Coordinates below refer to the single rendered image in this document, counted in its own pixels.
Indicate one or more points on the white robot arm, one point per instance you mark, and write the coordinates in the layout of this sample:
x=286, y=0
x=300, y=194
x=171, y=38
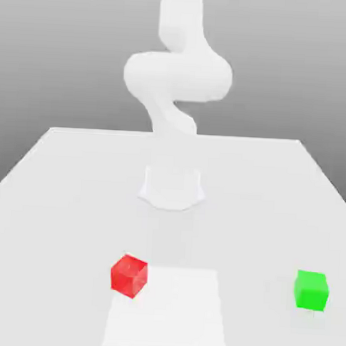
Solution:
x=178, y=76

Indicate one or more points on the small red cube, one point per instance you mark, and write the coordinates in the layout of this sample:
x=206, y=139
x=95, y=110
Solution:
x=128, y=276

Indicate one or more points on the small green cube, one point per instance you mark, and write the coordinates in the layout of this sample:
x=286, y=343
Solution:
x=311, y=291

